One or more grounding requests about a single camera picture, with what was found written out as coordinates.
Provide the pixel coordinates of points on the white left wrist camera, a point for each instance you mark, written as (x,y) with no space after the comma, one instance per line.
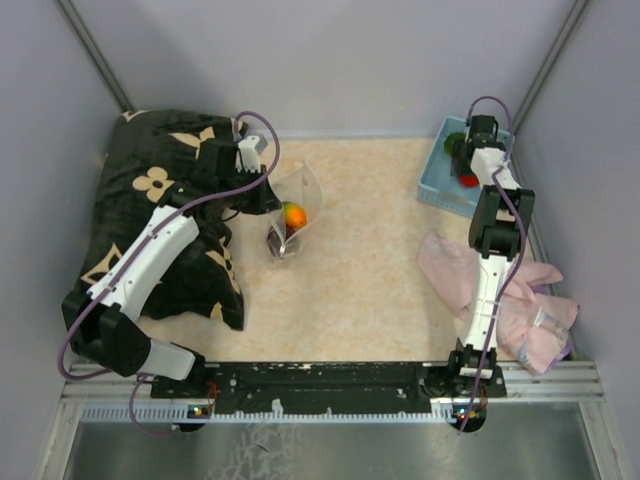
(248,158)

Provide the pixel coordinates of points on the blue plastic basket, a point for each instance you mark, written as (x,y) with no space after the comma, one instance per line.
(439,186)

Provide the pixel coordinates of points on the red toy pepper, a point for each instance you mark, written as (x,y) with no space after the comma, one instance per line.
(469,181)

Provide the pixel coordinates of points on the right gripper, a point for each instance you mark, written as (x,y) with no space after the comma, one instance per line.
(457,167)

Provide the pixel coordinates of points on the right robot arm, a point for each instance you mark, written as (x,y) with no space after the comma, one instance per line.
(497,233)

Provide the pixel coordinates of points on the green orange toy mango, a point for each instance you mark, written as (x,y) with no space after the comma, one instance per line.
(294,215)

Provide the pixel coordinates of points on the clear dotted zip bag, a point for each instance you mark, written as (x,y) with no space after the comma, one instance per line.
(302,200)

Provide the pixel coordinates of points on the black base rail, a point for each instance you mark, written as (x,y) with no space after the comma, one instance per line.
(317,388)

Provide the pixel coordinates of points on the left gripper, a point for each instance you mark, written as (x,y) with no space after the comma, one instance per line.
(265,200)

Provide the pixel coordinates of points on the dark brown toy fruit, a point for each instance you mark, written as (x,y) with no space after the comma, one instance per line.
(281,248)

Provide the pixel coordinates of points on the pink cloth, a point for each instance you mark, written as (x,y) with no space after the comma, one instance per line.
(533,326)

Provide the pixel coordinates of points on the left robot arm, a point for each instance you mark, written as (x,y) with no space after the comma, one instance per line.
(101,322)

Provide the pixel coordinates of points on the green toy fruit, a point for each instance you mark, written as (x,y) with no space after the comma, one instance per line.
(451,141)

